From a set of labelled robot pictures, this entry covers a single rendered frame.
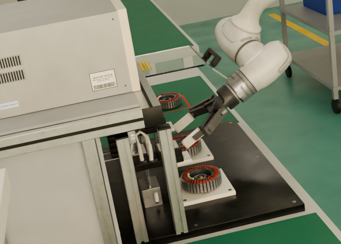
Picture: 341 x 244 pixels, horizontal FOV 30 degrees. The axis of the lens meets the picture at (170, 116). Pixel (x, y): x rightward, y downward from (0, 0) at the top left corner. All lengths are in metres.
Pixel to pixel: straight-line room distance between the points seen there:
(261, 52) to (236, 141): 0.30
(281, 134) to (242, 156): 2.05
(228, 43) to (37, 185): 0.82
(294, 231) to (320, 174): 1.88
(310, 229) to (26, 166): 0.69
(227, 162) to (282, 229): 0.39
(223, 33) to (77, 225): 0.82
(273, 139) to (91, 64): 2.50
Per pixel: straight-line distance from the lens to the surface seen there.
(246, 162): 1.90
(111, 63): 1.53
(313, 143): 3.82
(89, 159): 1.45
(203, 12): 7.18
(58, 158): 1.46
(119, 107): 1.46
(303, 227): 1.60
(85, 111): 1.49
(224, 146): 2.02
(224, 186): 1.75
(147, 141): 1.71
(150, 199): 1.72
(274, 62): 1.92
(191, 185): 1.72
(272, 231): 1.59
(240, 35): 1.99
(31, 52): 1.52
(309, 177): 3.43
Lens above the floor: 1.60
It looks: 21 degrees down
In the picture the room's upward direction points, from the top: 9 degrees counter-clockwise
